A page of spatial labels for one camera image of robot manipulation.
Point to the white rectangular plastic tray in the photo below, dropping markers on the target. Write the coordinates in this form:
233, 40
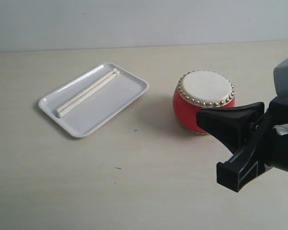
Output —
99, 108

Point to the small red drum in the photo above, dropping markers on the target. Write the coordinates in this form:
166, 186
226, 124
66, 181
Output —
199, 89

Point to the white wooden drumstick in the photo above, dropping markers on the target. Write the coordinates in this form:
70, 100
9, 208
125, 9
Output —
86, 95
86, 90

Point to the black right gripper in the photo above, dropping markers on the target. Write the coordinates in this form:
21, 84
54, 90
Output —
234, 127

